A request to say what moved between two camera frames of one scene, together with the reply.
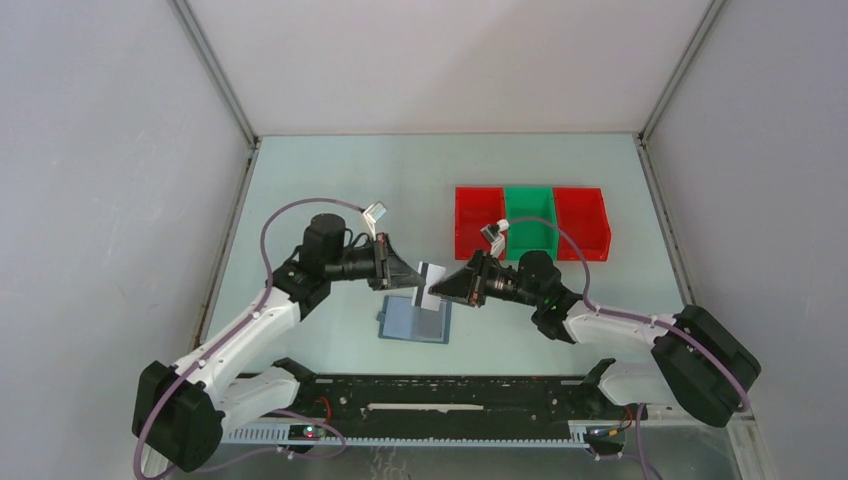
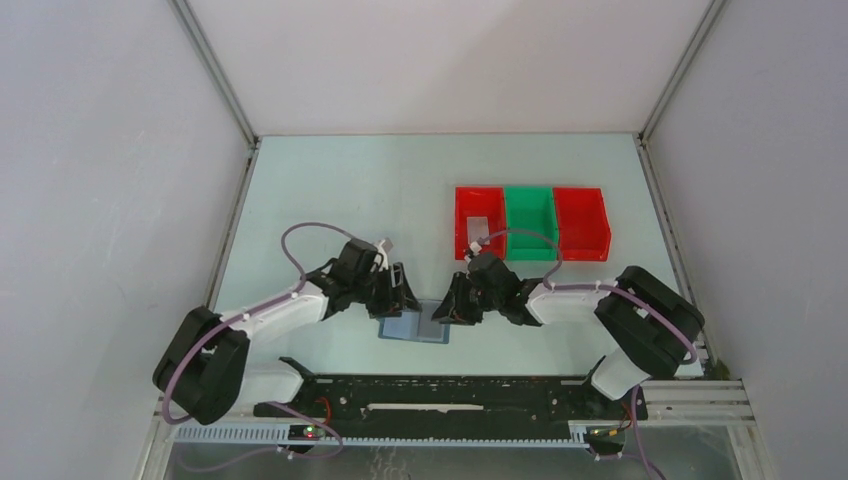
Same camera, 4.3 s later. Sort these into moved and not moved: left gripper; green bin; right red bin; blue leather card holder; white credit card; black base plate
Moved: white credit card; left gripper
Not moved: black base plate; blue leather card holder; green bin; right red bin
